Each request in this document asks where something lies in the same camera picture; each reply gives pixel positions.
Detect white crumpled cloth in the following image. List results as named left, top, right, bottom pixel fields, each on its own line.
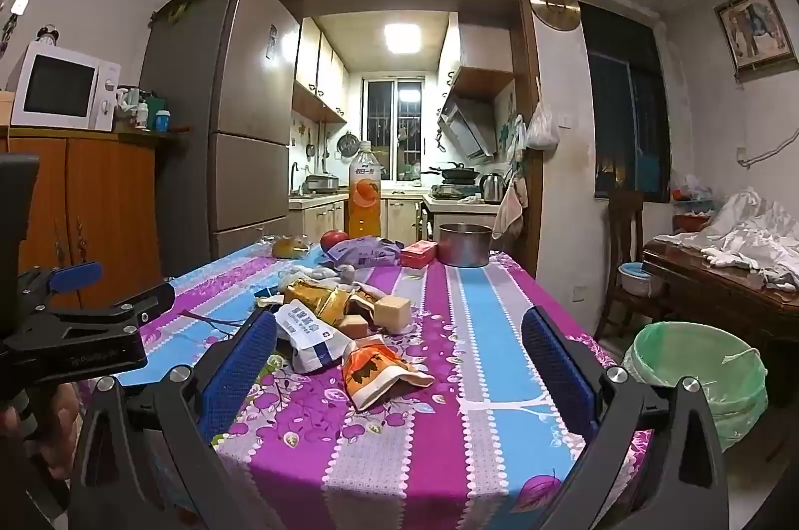
left=654, top=187, right=799, bottom=292

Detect purple striped tablecloth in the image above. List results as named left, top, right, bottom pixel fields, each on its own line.
left=81, top=239, right=656, bottom=530

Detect purple plastic bag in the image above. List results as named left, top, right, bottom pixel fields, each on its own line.
left=323, top=236, right=404, bottom=270

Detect orange juice bottle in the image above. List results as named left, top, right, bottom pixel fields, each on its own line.
left=347, top=139, right=384, bottom=241

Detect small tan cube box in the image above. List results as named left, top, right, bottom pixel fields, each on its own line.
left=340, top=314, right=371, bottom=342

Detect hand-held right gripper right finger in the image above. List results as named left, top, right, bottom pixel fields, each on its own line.
left=520, top=307, right=731, bottom=530

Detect range hood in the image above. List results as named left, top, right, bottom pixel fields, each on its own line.
left=436, top=89, right=501, bottom=160

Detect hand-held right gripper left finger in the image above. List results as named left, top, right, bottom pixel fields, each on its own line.
left=65, top=307, right=285, bottom=530

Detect framed wall picture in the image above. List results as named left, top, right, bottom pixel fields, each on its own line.
left=714, top=0, right=795, bottom=82

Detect steel electric kettle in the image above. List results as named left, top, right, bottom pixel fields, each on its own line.
left=478, top=171, right=506, bottom=205

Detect large tan cube box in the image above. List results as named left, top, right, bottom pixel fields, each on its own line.
left=373, top=295, right=413, bottom=334

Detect person's left hand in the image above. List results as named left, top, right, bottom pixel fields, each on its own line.
left=0, top=380, right=85, bottom=500

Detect hanging towel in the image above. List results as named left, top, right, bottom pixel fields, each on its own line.
left=491, top=175, right=529, bottom=242

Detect cream wall cabinets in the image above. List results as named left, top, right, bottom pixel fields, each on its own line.
left=292, top=17, right=349, bottom=124

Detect cabinet above range hood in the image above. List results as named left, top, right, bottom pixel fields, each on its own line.
left=436, top=12, right=516, bottom=101

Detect red carton box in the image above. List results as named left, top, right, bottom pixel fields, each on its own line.
left=399, top=241, right=438, bottom=269

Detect grey refrigerator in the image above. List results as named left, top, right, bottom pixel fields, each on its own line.
left=137, top=0, right=302, bottom=278

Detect hanging clear plastic bag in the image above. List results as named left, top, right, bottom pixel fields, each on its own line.
left=525, top=93, right=560, bottom=152

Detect grey crumpled wrapper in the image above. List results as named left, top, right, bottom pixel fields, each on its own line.
left=280, top=263, right=379, bottom=290

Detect gas stove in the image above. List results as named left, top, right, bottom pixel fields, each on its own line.
left=429, top=183, right=483, bottom=204

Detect round gold wall clock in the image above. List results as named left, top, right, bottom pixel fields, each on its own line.
left=528, top=0, right=582, bottom=32

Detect square ceiling light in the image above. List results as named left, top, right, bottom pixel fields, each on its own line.
left=383, top=23, right=423, bottom=54

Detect dark window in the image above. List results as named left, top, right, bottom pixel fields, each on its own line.
left=579, top=1, right=673, bottom=204

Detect barred kitchen window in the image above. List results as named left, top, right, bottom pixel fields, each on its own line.
left=361, top=76, right=426, bottom=182

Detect wooden chair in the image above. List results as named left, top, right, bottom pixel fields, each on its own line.
left=594, top=189, right=664, bottom=342

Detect white snack packet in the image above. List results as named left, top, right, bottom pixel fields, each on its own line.
left=273, top=300, right=355, bottom=376

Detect bin with green bag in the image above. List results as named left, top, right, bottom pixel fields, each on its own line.
left=621, top=321, right=770, bottom=454

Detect orange wooden cabinet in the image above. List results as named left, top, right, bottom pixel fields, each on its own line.
left=0, top=126, right=169, bottom=314

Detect yellow snack packet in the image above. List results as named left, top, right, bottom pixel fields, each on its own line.
left=283, top=280, right=358, bottom=327

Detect orange snack bag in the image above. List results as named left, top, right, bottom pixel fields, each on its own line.
left=340, top=335, right=436, bottom=414

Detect dark wooden side table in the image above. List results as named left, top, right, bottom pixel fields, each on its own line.
left=642, top=238, right=799, bottom=387

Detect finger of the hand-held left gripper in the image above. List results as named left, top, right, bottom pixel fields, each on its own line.
left=17, top=261, right=104, bottom=314
left=37, top=282, right=177, bottom=334

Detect white basin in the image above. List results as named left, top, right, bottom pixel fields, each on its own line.
left=617, top=261, right=665, bottom=299

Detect black wok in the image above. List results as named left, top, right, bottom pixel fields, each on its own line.
left=420, top=162, right=482, bottom=185

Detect metal pot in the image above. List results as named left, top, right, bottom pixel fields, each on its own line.
left=438, top=223, right=494, bottom=269

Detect white microwave oven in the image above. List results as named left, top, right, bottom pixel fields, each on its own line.
left=10, top=40, right=121, bottom=133

